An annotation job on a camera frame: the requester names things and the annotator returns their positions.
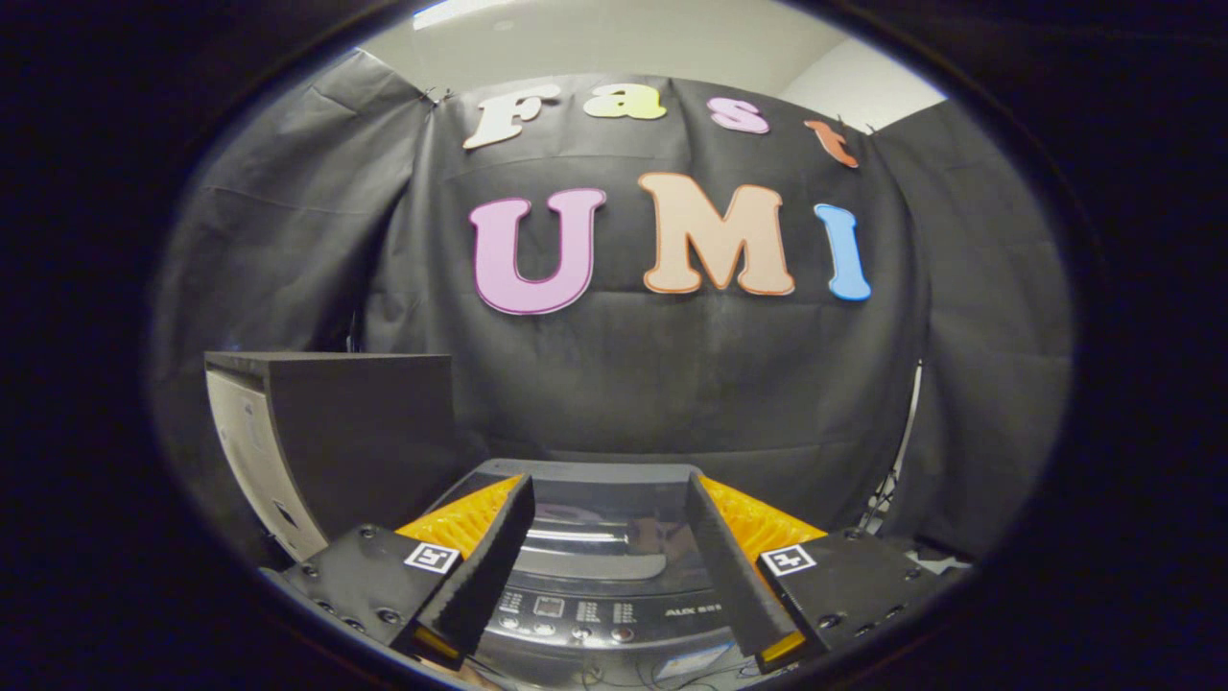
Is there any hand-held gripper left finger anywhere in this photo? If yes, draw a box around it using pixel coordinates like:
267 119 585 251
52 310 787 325
261 473 536 671

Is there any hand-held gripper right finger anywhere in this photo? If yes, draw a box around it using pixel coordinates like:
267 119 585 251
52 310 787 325
686 472 965 675

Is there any grey washing machine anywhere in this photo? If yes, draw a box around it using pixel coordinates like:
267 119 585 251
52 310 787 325
422 459 768 690

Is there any dark washing machine lid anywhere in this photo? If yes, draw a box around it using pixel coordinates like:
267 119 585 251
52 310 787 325
437 459 711 582

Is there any black and beige cabinet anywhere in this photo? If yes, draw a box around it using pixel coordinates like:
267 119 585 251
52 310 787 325
204 351 461 562

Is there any black light stand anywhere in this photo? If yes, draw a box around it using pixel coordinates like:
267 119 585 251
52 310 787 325
859 360 924 538

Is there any black backdrop cloth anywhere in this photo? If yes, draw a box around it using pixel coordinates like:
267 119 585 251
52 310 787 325
149 48 1074 567

